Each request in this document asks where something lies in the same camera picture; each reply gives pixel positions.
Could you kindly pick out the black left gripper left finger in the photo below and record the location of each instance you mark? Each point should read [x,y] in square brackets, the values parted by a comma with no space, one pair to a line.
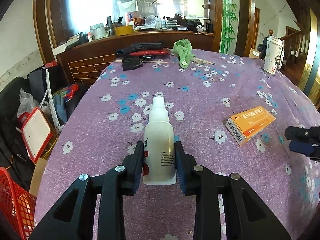
[72,216]

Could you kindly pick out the yellow container on cabinet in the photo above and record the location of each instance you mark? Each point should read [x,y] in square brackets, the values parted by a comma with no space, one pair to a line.
[124,30]

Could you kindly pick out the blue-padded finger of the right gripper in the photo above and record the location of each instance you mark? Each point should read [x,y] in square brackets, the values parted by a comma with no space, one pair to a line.
[304,148]

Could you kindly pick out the cardboard box piece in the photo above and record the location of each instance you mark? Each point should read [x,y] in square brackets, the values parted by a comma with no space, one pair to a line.
[37,176]

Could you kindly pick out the black red tool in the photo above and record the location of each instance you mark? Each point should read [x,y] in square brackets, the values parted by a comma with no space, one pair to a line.
[142,49]

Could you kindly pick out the green cloth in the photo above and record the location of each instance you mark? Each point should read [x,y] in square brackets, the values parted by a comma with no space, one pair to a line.
[183,49]

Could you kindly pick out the large framed mirror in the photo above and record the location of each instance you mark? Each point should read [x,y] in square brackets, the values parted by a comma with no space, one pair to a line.
[69,17]

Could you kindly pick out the wooden stair railing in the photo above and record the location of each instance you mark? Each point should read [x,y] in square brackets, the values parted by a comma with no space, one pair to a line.
[295,49]

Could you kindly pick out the wooden brick-pattern cabinet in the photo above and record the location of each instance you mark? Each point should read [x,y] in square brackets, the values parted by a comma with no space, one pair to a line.
[84,63]

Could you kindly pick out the black sofa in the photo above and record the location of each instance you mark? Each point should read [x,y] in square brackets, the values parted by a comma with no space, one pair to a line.
[14,155]

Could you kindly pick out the white patterned paper cup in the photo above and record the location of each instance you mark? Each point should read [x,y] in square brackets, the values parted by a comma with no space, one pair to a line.
[274,55]

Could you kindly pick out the red framed white board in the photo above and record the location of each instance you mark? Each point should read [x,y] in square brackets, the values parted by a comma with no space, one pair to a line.
[37,134]

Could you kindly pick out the purple floral tablecloth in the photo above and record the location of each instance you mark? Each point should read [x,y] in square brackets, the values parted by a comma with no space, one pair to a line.
[111,117]

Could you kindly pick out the metal pot on cabinet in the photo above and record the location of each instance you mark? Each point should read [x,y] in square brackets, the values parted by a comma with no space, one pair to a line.
[98,31]

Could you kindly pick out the red plastic mesh basket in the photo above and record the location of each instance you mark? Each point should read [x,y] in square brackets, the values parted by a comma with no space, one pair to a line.
[17,206]

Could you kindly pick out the white plastic bottle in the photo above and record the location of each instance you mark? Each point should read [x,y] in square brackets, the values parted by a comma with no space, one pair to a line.
[159,165]

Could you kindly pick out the clear plastic bag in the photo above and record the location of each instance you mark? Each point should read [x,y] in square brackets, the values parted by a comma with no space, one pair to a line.
[27,103]

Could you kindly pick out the black round case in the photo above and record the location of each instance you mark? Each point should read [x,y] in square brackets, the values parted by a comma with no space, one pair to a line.
[131,63]

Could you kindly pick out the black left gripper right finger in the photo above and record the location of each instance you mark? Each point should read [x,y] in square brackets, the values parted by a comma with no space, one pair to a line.
[246,215]

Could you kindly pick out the orange medicine box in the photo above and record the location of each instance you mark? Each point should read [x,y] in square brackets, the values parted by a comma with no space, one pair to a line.
[247,124]

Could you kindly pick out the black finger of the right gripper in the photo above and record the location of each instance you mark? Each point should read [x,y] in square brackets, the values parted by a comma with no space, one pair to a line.
[302,134]

